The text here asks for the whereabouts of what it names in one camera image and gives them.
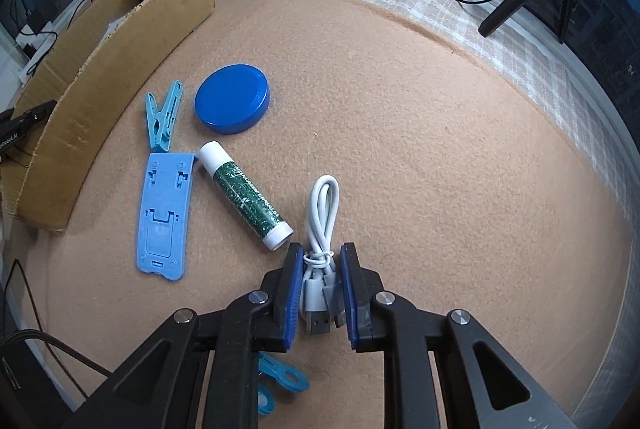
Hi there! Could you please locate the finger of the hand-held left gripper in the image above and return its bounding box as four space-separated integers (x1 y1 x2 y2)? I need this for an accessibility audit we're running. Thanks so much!
0 100 57 134

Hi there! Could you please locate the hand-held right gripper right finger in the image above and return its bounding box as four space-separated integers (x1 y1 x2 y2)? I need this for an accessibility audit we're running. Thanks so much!
340 241 581 429

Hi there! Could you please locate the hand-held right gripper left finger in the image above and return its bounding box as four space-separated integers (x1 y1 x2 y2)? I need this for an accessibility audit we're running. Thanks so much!
75 243 306 429

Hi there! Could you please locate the white usb cable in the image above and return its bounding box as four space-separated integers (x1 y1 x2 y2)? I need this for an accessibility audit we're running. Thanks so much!
298 175 348 337

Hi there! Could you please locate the cardboard box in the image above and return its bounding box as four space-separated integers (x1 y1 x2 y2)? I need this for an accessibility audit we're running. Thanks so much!
0 0 216 232

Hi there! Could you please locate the light blue clothespin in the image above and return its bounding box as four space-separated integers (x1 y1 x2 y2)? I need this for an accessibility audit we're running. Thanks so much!
255 351 310 416
144 80 185 153

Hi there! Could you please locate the green white glue stick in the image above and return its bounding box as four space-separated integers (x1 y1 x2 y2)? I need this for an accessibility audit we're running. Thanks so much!
199 141 293 252

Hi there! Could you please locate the blue folding phone stand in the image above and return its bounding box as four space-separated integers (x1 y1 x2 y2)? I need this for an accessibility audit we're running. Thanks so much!
134 151 198 282

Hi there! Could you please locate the blue round lid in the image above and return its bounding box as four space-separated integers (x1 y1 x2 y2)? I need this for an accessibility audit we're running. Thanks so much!
194 64 271 134

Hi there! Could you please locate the white power strip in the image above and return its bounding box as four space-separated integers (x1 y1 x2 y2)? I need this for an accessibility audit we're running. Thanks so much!
15 21 58 60

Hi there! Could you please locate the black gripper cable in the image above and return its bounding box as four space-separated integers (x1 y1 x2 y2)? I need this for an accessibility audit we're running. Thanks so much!
0 259 116 380

